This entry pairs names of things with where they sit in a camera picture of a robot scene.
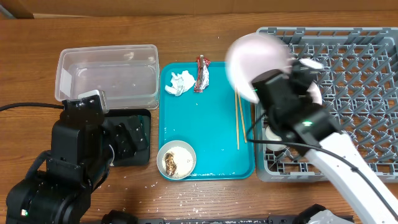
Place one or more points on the wooden chopstick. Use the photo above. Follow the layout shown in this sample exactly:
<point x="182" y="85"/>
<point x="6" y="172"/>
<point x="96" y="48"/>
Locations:
<point x="242" y="117"/>
<point x="237" y="119"/>

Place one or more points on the grey dishwasher rack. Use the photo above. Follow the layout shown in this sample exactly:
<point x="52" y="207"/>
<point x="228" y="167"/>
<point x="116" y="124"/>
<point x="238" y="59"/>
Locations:
<point x="358" y="85"/>

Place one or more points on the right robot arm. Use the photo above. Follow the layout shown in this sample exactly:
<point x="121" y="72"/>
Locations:
<point x="315" y="134"/>

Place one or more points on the grey bowl with rice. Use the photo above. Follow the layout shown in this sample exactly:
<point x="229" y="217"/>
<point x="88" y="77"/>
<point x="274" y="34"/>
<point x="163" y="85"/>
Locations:
<point x="176" y="160"/>

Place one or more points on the black plastic tray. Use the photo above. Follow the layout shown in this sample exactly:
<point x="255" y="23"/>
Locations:
<point x="128" y="133"/>

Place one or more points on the red foil snack wrapper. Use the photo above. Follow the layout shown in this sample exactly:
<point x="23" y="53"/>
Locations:
<point x="203" y="74"/>

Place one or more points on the crumpled white tissue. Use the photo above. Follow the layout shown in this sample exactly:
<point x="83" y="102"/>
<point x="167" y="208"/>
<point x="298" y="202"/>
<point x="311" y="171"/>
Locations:
<point x="180" y="83"/>

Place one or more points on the white round plate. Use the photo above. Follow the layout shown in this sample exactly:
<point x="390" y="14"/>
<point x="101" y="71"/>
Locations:
<point x="261" y="70"/>

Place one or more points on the clear plastic bin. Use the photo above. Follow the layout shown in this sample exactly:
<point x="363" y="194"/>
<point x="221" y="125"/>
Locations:
<point x="128" y="74"/>

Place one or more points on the teal serving tray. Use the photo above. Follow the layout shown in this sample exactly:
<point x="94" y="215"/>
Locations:
<point x="207" y="122"/>

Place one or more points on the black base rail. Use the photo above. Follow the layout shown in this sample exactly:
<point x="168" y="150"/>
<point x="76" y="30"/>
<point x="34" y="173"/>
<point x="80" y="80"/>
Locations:
<point x="316" y="213"/>

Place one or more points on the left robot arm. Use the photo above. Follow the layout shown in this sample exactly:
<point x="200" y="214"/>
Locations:
<point x="87" y="140"/>

